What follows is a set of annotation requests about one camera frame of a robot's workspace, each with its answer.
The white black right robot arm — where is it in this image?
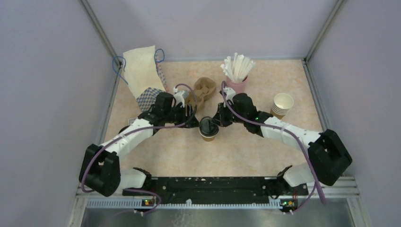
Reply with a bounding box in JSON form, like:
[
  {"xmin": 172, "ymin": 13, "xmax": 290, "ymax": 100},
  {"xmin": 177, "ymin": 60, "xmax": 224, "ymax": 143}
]
[{"xmin": 213, "ymin": 90, "xmax": 353, "ymax": 195}]

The black plastic cup lid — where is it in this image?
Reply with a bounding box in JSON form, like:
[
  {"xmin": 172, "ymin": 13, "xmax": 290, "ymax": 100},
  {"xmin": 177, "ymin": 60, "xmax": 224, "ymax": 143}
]
[{"xmin": 199, "ymin": 116, "xmax": 219, "ymax": 136}]

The blue checkered paper bag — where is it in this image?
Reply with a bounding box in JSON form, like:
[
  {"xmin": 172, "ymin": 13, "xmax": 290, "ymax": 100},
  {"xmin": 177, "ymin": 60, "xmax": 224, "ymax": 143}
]
[{"xmin": 112, "ymin": 46, "xmax": 169, "ymax": 112}]

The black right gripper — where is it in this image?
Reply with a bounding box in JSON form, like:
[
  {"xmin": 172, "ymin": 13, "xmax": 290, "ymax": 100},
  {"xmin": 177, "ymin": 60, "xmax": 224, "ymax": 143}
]
[{"xmin": 211, "ymin": 101, "xmax": 247, "ymax": 128}]

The single brown paper cup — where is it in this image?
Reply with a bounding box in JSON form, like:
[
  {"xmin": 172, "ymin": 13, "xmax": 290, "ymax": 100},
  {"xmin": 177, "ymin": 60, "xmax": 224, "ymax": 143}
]
[{"xmin": 201, "ymin": 134, "xmax": 216, "ymax": 142}]

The brown pulp cup carrier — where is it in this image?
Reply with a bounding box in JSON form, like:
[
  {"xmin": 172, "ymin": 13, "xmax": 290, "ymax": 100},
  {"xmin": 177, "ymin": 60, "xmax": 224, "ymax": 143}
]
[{"xmin": 193, "ymin": 77, "xmax": 217, "ymax": 111}]

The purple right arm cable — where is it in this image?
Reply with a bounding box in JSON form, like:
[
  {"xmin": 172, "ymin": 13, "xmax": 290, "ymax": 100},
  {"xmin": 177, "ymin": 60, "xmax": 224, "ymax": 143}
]
[{"xmin": 220, "ymin": 80, "xmax": 327, "ymax": 217}]

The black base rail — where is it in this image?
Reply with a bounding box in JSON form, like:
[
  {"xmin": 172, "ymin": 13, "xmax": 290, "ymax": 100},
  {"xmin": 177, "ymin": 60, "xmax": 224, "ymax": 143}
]
[{"xmin": 122, "ymin": 177, "xmax": 309, "ymax": 207}]

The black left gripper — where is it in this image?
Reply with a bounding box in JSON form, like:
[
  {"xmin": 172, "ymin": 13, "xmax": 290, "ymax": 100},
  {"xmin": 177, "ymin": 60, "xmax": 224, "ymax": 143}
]
[{"xmin": 164, "ymin": 104, "xmax": 201, "ymax": 128}]

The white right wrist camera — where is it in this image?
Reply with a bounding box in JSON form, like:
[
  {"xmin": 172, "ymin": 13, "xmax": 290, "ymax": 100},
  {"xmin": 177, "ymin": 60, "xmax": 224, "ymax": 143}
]
[{"xmin": 222, "ymin": 87, "xmax": 236, "ymax": 107}]

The bundle of white straws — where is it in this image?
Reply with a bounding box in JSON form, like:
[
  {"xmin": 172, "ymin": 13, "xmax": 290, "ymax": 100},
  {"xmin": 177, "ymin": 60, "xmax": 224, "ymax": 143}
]
[{"xmin": 220, "ymin": 53, "xmax": 256, "ymax": 83}]

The small printed card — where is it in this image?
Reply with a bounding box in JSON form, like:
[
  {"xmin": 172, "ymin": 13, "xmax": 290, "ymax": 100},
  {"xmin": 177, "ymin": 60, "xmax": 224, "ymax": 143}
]
[{"xmin": 128, "ymin": 118, "xmax": 136, "ymax": 125}]

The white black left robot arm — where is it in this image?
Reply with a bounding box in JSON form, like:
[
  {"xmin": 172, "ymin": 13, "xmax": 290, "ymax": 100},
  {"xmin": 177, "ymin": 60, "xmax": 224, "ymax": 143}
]
[{"xmin": 78, "ymin": 90, "xmax": 198, "ymax": 197}]

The pink straw holder cup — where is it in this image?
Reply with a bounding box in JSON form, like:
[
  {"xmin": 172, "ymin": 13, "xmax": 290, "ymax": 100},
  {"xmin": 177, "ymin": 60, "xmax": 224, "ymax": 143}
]
[{"xmin": 225, "ymin": 76, "xmax": 248, "ymax": 94}]

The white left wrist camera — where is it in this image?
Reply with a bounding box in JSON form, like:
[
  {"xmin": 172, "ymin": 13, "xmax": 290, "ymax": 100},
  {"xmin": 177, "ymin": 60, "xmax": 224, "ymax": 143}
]
[{"xmin": 173, "ymin": 87, "xmax": 189, "ymax": 108}]

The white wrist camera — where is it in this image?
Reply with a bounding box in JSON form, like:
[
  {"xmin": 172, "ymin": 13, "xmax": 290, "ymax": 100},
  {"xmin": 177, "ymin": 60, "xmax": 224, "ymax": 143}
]
[
  {"xmin": 222, "ymin": 87, "xmax": 236, "ymax": 107},
  {"xmin": 173, "ymin": 87, "xmax": 189, "ymax": 108}
]

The stack of brown paper cups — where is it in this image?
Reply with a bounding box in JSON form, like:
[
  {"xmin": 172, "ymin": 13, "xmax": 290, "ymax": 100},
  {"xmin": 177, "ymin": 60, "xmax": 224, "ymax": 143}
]
[{"xmin": 270, "ymin": 93, "xmax": 294, "ymax": 119}]

